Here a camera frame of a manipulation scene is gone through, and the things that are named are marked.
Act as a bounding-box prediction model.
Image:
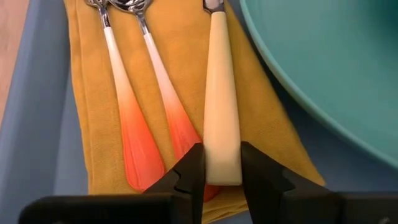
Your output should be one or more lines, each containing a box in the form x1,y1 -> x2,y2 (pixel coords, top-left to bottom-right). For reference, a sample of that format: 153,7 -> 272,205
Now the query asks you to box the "teal plate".
238,0 -> 398,171

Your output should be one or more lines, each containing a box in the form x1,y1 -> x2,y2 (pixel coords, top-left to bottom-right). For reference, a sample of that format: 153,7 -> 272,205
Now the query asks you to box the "blue plastic tray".
0,0 -> 398,224

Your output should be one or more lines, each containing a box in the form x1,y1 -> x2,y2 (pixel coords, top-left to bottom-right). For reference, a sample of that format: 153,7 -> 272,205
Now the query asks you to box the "orange napkin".
63,0 -> 326,224

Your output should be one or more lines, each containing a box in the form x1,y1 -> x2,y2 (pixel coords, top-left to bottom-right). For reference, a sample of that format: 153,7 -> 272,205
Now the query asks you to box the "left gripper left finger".
17,142 -> 206,224

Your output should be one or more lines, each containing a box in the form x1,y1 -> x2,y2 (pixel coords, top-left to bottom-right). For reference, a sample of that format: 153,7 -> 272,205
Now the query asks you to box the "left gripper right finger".
240,141 -> 398,224

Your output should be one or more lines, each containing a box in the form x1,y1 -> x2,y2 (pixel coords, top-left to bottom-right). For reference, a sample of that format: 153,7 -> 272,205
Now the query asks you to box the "knife with pale yellow handle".
201,0 -> 243,187

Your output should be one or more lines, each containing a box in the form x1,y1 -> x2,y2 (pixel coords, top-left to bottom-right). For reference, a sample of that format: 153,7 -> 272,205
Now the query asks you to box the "fork with orange handle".
84,0 -> 166,192

